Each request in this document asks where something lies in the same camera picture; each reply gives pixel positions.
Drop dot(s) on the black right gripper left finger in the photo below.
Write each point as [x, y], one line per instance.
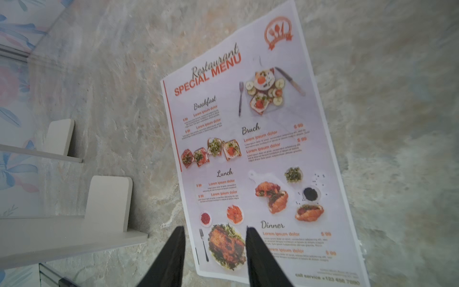
[167, 269]

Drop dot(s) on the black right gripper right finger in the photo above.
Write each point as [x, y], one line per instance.
[263, 269]

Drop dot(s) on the white narrow rack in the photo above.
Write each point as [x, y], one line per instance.
[26, 241]
[56, 144]

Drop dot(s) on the white narrow rack front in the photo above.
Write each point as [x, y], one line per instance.
[56, 144]

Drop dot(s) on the aluminium frame post left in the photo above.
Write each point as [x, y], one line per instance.
[13, 54]

